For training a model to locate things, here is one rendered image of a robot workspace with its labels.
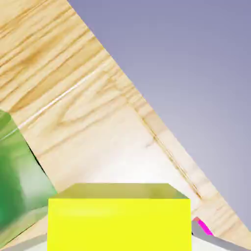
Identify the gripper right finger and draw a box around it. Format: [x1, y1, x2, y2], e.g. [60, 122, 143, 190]
[191, 221, 251, 251]

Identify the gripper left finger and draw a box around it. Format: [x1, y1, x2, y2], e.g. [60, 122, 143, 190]
[0, 234, 48, 251]

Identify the small yellow cube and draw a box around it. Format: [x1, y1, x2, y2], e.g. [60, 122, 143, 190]
[47, 182, 192, 251]

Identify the small magenta cube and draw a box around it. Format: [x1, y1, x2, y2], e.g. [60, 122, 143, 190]
[193, 216, 214, 236]

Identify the large green box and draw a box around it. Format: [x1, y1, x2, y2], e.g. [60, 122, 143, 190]
[0, 109, 59, 248]

